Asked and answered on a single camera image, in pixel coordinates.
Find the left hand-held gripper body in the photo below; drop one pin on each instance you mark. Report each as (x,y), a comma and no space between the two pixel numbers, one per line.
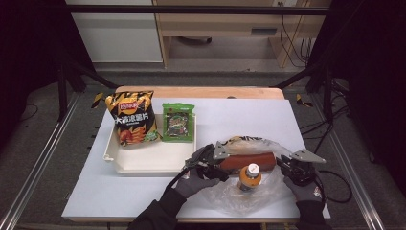
(204,156)

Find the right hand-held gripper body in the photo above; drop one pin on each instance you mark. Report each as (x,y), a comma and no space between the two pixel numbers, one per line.
(301,167)

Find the clear plastic bag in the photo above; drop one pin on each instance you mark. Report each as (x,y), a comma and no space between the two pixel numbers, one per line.
(223,198)

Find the orange drink bottle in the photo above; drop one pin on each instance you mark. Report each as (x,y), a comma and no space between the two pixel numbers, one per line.
(250,177)

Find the red-brown box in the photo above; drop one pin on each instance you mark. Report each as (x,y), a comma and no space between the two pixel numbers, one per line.
(249,160)

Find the green snack packet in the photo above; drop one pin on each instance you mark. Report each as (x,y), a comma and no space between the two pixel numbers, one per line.
(177,123)

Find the white plastic tray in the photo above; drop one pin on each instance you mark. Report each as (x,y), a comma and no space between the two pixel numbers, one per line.
(150,158)

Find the black and yellow chips bag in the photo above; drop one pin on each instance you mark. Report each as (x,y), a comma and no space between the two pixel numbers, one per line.
(132,118)

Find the person's left hand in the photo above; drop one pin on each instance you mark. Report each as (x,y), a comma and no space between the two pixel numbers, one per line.
(194,184)

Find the person's right hand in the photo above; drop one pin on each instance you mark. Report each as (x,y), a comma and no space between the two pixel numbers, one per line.
(306,193)

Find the black metal stand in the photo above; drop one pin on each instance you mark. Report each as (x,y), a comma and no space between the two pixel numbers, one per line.
(62,96)
(327,96)

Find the black and yellow tape mark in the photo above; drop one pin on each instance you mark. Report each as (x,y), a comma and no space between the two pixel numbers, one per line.
(97,99)

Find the wooden desk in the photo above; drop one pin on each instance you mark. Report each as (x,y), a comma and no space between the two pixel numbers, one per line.
(217,24)

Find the white cabinet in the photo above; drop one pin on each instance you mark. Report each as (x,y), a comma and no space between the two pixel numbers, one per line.
(118,38)

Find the black metal crossbar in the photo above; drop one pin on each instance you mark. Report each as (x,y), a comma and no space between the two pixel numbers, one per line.
(191,9)

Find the white wall socket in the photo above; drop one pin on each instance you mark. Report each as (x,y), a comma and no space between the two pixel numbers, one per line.
(284,2)

